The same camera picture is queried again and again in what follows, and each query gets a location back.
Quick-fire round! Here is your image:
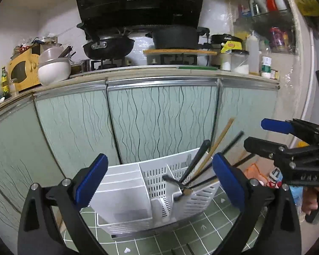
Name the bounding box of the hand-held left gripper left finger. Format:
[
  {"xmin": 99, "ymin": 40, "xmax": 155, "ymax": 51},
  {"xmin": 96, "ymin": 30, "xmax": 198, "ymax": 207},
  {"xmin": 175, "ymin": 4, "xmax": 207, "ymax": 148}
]
[{"xmin": 17, "ymin": 153, "xmax": 109, "ymax": 255}]

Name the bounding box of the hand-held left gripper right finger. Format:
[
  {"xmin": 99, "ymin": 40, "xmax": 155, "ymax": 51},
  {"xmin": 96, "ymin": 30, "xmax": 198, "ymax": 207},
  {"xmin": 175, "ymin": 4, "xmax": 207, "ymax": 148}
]
[{"xmin": 212, "ymin": 153, "xmax": 301, "ymax": 255}]

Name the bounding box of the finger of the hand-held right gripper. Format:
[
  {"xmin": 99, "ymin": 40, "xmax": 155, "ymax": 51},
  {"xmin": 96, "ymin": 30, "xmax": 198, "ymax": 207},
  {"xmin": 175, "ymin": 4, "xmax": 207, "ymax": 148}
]
[
  {"xmin": 261, "ymin": 118, "xmax": 319, "ymax": 139},
  {"xmin": 243, "ymin": 137, "xmax": 290, "ymax": 165}
]

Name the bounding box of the white plastic utensil holder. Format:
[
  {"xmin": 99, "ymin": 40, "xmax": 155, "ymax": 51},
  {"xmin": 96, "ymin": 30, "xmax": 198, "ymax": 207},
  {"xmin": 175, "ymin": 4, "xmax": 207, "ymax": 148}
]
[{"xmin": 80, "ymin": 149, "xmax": 221, "ymax": 238}]

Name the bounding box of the row of black chopsticks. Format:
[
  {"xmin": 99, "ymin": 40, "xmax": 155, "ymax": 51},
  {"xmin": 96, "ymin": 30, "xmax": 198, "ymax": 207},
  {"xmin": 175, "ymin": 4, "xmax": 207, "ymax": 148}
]
[{"xmin": 162, "ymin": 131, "xmax": 257, "ymax": 201}]

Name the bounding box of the person's right hand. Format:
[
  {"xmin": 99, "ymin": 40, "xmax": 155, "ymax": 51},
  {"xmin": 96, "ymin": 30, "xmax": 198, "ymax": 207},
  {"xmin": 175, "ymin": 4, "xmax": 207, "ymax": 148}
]
[{"xmin": 302, "ymin": 187, "xmax": 319, "ymax": 217}]

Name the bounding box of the orange plastic bag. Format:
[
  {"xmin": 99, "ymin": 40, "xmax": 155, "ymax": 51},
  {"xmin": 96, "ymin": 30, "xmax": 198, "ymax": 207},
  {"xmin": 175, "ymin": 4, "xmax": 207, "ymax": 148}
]
[{"xmin": 243, "ymin": 163, "xmax": 269, "ymax": 186}]

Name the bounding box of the blue plastic container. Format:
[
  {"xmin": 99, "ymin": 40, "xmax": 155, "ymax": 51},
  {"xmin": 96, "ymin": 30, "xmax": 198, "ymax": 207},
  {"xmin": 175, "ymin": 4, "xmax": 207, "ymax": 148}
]
[{"xmin": 289, "ymin": 185, "xmax": 305, "ymax": 208}]

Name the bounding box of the green glass cabinet door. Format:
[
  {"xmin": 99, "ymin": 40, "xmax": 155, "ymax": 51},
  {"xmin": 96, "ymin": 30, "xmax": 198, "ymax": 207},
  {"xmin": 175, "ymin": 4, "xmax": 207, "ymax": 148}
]
[
  {"xmin": 106, "ymin": 78, "xmax": 220, "ymax": 165},
  {"xmin": 33, "ymin": 80, "xmax": 121, "ymax": 178},
  {"xmin": 0, "ymin": 96, "xmax": 70, "ymax": 234},
  {"xmin": 214, "ymin": 81, "xmax": 279, "ymax": 162}
]

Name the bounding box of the green checked tablecloth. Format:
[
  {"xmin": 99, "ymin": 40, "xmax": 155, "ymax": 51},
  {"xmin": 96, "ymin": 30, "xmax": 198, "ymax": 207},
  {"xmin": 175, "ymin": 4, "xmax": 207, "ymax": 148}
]
[{"xmin": 61, "ymin": 188, "xmax": 269, "ymax": 255}]

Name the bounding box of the green label plastic bottle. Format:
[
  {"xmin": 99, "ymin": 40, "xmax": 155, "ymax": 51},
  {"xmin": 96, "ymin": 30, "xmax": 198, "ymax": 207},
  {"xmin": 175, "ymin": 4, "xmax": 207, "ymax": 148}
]
[{"xmin": 260, "ymin": 40, "xmax": 272, "ymax": 79}]

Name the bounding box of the black lid powder jar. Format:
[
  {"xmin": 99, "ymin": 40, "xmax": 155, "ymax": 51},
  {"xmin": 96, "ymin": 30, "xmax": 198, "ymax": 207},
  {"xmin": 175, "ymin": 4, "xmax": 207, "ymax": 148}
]
[{"xmin": 231, "ymin": 50, "xmax": 250, "ymax": 75}]

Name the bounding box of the white squeeze bottle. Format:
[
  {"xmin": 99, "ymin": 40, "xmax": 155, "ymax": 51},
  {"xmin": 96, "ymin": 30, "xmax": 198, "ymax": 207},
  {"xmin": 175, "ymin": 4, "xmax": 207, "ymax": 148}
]
[{"xmin": 247, "ymin": 31, "xmax": 260, "ymax": 76}]

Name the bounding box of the white powder jar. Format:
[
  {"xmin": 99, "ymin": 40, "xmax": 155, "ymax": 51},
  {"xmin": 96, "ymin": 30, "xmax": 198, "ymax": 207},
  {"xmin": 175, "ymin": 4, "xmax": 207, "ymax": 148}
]
[{"xmin": 219, "ymin": 52, "xmax": 232, "ymax": 72}]

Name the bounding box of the yellow packet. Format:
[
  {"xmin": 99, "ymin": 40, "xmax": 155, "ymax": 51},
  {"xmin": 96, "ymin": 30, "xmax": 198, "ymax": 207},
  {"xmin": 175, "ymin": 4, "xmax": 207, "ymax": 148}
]
[{"xmin": 220, "ymin": 41, "xmax": 244, "ymax": 54}]

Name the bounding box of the small black pan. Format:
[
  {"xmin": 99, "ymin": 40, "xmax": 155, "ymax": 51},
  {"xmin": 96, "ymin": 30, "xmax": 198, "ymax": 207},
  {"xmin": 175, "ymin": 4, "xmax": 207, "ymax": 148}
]
[{"xmin": 210, "ymin": 33, "xmax": 244, "ymax": 44}]

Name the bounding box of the white inner pot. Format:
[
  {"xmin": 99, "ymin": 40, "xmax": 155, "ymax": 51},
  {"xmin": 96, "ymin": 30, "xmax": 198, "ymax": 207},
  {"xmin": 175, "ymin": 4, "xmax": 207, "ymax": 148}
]
[{"xmin": 37, "ymin": 58, "xmax": 72, "ymax": 87}]

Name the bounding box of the round cork board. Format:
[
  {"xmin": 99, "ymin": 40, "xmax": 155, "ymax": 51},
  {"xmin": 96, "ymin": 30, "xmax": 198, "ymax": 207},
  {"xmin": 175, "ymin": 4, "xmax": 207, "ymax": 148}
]
[{"xmin": 143, "ymin": 48, "xmax": 218, "ymax": 56}]

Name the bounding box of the gas stove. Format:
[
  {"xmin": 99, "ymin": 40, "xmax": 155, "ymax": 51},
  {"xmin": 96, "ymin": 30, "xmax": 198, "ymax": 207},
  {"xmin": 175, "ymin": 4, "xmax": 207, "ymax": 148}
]
[{"xmin": 86, "ymin": 53, "xmax": 210, "ymax": 71}]

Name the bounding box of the metal-edged kitchen countertop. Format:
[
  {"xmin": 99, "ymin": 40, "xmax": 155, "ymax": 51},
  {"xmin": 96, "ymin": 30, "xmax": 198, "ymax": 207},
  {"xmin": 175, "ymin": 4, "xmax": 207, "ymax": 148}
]
[{"xmin": 0, "ymin": 64, "xmax": 281, "ymax": 117}]

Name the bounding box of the yellow countertop appliance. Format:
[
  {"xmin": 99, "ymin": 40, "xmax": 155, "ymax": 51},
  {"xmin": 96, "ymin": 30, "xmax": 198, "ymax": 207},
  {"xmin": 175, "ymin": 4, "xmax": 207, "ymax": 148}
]
[{"xmin": 7, "ymin": 49, "xmax": 43, "ymax": 93}]

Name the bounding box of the black wok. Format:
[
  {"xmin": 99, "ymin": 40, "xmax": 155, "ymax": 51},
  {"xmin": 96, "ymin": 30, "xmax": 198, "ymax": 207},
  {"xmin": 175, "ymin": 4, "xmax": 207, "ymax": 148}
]
[{"xmin": 77, "ymin": 23, "xmax": 135, "ymax": 60}]

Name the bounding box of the clear plastic bowl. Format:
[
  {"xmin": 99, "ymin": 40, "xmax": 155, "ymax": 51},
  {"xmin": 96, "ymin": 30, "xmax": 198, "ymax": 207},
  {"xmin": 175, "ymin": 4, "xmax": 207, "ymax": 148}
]
[{"xmin": 38, "ymin": 46, "xmax": 64, "ymax": 64}]

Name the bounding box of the yellow label glass bottle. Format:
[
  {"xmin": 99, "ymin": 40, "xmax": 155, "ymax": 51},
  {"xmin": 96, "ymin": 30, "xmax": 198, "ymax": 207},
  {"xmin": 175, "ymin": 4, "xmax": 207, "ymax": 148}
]
[{"xmin": 0, "ymin": 66, "xmax": 9, "ymax": 91}]

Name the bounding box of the black cooking pot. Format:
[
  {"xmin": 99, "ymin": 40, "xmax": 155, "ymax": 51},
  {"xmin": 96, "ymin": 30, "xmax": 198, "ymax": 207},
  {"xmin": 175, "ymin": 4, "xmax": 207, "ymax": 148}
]
[{"xmin": 146, "ymin": 25, "xmax": 210, "ymax": 50}]

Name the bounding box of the black range hood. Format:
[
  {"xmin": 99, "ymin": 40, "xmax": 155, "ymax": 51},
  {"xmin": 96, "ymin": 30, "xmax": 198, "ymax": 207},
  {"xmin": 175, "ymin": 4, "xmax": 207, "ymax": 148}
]
[{"xmin": 73, "ymin": 0, "xmax": 206, "ymax": 30}]

